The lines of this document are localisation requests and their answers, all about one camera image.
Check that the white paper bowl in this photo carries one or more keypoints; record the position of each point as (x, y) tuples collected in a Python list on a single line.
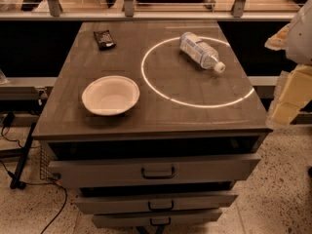
[(110, 95)]

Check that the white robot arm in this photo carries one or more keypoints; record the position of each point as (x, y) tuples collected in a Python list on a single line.
[(295, 38)]

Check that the metal railing frame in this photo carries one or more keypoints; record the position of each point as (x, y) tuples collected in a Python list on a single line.
[(149, 9)]

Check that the wire mesh basket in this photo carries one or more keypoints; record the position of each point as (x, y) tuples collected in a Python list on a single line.
[(45, 173)]

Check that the bottom drawer with handle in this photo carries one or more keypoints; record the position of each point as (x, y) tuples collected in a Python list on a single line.
[(156, 218)]

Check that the dark snack packet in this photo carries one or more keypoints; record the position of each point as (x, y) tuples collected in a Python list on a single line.
[(104, 40)]

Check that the grey drawer cabinet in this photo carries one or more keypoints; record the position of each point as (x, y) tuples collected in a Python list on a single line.
[(183, 110)]

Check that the beige padded gripper body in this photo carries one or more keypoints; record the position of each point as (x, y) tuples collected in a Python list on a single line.
[(301, 38)]

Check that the drawer with handle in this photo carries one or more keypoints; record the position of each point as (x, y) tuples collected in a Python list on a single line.
[(154, 171), (156, 218), (154, 203)]

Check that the middle drawer with handle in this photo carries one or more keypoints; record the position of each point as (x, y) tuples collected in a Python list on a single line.
[(154, 203)]

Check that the black stand leg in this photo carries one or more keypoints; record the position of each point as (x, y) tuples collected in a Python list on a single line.
[(16, 182)]

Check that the clear plastic water bottle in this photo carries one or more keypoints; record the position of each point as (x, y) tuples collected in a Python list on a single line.
[(201, 52)]

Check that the top drawer with handle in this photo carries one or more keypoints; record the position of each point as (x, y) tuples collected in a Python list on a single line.
[(154, 171)]

